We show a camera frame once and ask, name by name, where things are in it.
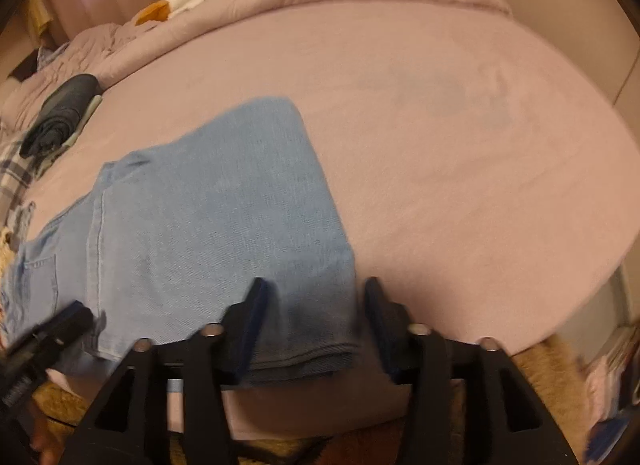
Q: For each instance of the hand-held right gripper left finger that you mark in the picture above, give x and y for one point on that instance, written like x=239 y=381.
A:
x=252 y=327

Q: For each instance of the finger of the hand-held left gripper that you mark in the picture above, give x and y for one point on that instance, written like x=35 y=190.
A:
x=67 y=320

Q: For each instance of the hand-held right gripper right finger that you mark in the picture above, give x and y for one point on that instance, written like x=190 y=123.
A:
x=382 y=330

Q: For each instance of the light blue denim pants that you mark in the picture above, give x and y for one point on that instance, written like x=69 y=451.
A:
x=200 y=225

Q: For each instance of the small blue checked cloth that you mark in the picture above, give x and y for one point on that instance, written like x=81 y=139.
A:
x=20 y=222

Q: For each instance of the plaid pillow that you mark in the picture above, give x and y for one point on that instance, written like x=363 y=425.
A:
x=12 y=180

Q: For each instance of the tan fuzzy rug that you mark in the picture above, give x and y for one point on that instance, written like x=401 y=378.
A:
x=550 y=375

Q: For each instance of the dark folded clothes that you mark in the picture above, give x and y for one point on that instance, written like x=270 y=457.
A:
x=60 y=110

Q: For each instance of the dark brown cloth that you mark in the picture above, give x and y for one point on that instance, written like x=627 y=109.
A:
x=25 y=67

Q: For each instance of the blue patterned cloth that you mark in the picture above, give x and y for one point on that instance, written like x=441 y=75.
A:
x=50 y=52

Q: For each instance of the yellow hanging cloth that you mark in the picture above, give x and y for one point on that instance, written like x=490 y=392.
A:
x=39 y=15

